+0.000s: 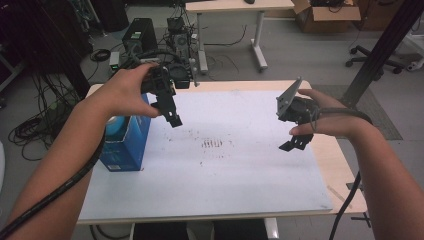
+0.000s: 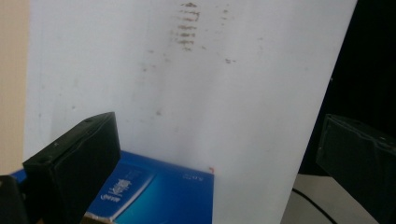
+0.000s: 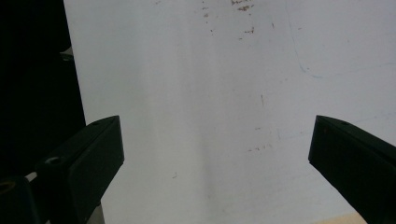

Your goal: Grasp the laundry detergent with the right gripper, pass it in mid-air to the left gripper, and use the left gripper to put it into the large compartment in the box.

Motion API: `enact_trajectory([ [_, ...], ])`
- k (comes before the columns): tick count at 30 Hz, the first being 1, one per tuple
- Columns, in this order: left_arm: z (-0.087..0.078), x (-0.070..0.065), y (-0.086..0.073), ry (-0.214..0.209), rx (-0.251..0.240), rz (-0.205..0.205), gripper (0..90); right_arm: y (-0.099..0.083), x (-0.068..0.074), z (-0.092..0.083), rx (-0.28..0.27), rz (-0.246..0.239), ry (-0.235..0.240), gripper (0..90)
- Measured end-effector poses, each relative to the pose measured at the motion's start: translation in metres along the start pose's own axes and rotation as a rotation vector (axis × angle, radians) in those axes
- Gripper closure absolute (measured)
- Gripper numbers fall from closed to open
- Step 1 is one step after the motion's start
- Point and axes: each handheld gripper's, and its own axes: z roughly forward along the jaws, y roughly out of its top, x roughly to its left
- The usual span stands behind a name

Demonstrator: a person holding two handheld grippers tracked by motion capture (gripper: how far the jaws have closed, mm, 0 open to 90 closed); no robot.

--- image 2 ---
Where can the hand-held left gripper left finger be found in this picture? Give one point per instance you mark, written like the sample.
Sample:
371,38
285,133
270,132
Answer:
74,161

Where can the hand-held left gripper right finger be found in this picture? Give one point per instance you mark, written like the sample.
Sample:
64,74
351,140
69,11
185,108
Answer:
361,161

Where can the blue cardboard box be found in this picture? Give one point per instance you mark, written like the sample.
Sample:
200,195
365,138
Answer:
174,199

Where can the white table mat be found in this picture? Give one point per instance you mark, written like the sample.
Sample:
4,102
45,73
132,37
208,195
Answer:
202,93

